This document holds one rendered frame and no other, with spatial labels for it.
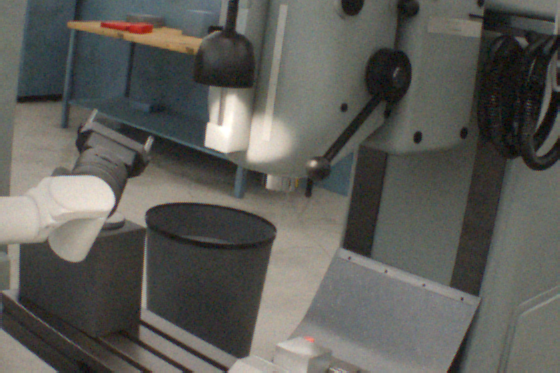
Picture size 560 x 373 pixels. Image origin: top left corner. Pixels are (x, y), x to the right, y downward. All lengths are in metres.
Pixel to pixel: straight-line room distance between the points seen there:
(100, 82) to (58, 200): 7.31
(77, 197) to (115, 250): 0.30
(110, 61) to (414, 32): 7.23
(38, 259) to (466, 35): 0.83
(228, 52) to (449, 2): 0.39
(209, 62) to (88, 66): 7.65
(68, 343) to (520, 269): 0.78
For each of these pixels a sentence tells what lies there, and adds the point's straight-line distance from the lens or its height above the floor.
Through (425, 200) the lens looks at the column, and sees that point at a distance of 1.60.
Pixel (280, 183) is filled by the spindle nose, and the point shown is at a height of 1.29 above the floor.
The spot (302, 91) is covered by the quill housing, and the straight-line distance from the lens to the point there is 1.16.
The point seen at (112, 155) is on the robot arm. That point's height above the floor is 1.27.
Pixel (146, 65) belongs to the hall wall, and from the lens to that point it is 8.01.
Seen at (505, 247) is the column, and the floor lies 1.18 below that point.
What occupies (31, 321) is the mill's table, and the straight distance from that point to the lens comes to 1.66.
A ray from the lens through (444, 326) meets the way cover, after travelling 1.57.
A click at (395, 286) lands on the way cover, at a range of 1.63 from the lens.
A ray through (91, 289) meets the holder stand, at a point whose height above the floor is 1.02.
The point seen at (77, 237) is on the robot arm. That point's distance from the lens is 1.31.
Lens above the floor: 1.59
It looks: 12 degrees down
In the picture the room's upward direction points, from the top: 8 degrees clockwise
